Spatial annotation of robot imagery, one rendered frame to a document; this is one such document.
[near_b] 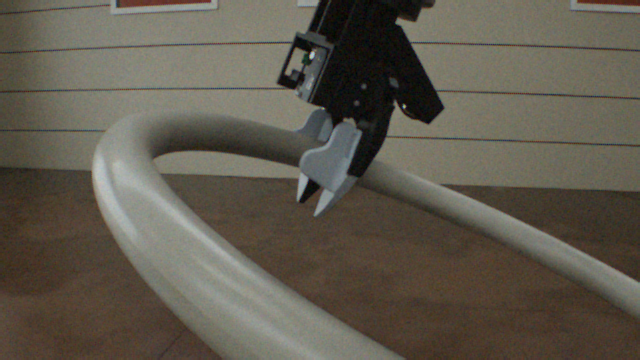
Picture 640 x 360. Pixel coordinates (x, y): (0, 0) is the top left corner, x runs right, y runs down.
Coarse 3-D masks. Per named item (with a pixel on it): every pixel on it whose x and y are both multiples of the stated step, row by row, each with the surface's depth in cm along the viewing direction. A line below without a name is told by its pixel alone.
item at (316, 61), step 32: (320, 0) 52; (352, 0) 52; (384, 0) 50; (320, 32) 52; (352, 32) 51; (384, 32) 53; (288, 64) 55; (320, 64) 51; (352, 64) 51; (384, 64) 55; (320, 96) 50; (352, 96) 52
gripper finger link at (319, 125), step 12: (312, 120) 58; (324, 120) 58; (336, 120) 58; (300, 132) 58; (312, 132) 58; (324, 132) 58; (300, 180) 60; (312, 180) 59; (300, 192) 60; (312, 192) 60
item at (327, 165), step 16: (336, 128) 53; (352, 128) 54; (336, 144) 54; (352, 144) 54; (304, 160) 53; (320, 160) 53; (336, 160) 54; (320, 176) 54; (336, 176) 55; (352, 176) 54; (336, 192) 55; (320, 208) 56
